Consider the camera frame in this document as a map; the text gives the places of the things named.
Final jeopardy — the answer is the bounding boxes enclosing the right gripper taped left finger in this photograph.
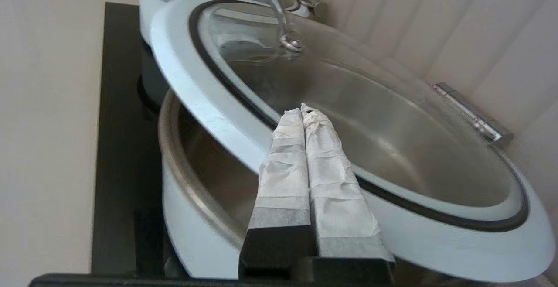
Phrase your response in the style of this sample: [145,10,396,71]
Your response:
[239,108,316,279]

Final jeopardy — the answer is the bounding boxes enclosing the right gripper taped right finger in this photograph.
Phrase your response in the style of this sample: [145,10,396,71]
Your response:
[296,103,395,283]

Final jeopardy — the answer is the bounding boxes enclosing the white steel-lined pot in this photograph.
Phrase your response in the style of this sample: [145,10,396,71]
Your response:
[158,82,515,287]
[131,0,330,45]

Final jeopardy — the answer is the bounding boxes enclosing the black glass induction cooktop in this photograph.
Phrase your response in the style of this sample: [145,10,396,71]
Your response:
[91,2,192,277]

